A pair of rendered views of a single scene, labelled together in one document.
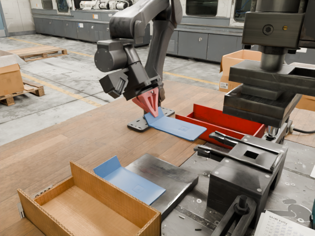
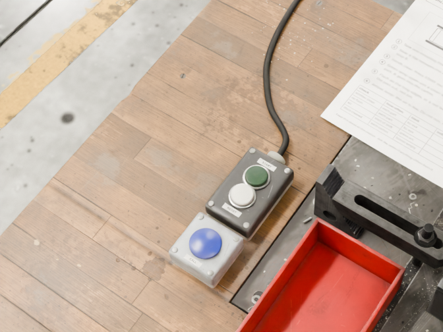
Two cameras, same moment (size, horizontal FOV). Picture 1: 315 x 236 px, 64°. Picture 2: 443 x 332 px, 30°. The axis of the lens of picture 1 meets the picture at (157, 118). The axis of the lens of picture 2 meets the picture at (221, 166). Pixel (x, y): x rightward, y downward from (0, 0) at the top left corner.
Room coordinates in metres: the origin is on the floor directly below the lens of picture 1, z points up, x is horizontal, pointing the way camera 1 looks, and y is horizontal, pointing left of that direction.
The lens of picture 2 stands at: (0.74, 0.10, 1.86)
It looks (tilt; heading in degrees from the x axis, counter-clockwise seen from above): 60 degrees down; 275
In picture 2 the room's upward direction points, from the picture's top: 8 degrees counter-clockwise
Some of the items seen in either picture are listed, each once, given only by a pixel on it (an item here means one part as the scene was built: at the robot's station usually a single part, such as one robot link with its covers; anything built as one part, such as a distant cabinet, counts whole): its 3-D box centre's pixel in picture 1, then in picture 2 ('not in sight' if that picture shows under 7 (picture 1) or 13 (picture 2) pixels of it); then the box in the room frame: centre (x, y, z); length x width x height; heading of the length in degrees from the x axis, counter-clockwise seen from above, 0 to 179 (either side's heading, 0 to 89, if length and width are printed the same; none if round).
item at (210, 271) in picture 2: not in sight; (207, 253); (0.81, -0.31, 0.90); 0.07 x 0.07 x 0.06; 53
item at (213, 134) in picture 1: (224, 138); not in sight; (0.54, -0.17, 0.98); 0.07 x 0.02 x 0.01; 53
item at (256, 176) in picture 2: not in sight; (256, 178); (0.75, -0.40, 0.93); 0.03 x 0.03 x 0.02
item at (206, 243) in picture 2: not in sight; (206, 245); (0.81, -0.31, 0.93); 0.04 x 0.04 x 0.02
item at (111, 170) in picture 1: (128, 179); not in sight; (0.44, 0.06, 0.93); 0.15 x 0.07 x 0.03; 52
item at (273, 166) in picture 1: (275, 165); not in sight; (0.43, -0.25, 0.98); 0.07 x 0.01 x 0.03; 143
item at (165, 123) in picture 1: (174, 122); not in sight; (0.59, -0.04, 1.00); 0.15 x 0.07 x 0.03; 52
